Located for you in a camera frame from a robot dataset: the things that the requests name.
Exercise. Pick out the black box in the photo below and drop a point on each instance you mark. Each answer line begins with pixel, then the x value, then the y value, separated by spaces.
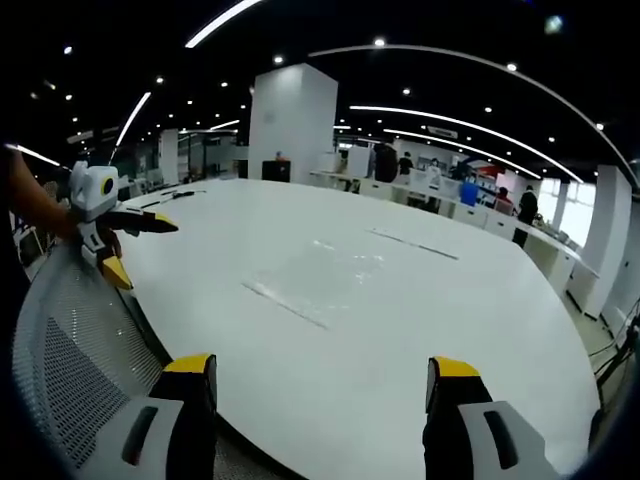
pixel 276 171

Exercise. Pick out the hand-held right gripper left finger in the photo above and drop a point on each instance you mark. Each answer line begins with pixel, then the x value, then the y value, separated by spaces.
pixel 150 440

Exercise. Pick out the person's left hand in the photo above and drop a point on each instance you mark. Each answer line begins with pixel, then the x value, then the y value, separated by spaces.
pixel 114 242

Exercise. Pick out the grey mesh office chair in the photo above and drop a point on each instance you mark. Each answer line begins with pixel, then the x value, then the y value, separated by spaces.
pixel 75 350

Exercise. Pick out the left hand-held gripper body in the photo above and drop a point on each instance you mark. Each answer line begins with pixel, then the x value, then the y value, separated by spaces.
pixel 90 195

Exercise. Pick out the slim white column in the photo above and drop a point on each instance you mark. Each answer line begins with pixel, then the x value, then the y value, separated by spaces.
pixel 607 235

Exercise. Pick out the row of white desks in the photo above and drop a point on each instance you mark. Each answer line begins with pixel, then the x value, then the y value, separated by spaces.
pixel 500 220

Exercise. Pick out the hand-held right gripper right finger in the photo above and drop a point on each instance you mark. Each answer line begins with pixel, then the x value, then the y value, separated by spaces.
pixel 495 440

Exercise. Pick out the long curved ceiling light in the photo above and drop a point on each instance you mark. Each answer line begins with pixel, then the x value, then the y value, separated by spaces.
pixel 470 127

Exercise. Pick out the ceiling air vent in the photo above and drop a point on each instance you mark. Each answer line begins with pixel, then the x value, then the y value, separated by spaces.
pixel 442 132

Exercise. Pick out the blue chair back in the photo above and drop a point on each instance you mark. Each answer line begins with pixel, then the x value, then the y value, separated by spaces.
pixel 468 192

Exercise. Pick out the short ceiling light strip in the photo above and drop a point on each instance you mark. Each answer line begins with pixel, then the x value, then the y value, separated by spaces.
pixel 132 117

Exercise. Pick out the transparent food packaging bag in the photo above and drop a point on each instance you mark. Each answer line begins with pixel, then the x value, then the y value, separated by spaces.
pixel 310 285

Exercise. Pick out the wide white square column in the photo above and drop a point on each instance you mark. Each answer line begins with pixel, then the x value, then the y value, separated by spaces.
pixel 292 125

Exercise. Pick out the black tool on table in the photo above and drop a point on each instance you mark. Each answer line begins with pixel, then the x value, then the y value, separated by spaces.
pixel 185 193

